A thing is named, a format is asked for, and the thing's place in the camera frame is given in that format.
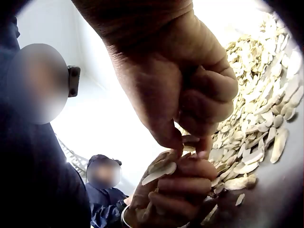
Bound handful of pale slices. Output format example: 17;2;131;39
141;150;191;187

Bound person's left middle finger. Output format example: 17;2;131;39
157;177;212;200

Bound person's left fingers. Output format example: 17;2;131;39
148;191;202;222

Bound person's right hand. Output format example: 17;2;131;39
71;0;239;160

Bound person's left hand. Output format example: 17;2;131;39
123;157;218;228

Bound person's right index finger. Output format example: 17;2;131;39
196;135;214;160

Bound person's right thumb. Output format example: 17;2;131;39
152;116;184;157

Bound pile of pale dried slices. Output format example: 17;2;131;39
177;12;304;207

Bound person's right fingers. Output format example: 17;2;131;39
178;65;239;138

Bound person's left index finger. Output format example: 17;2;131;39
176;158;218;181

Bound person's body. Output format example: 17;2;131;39
0;14;92;228

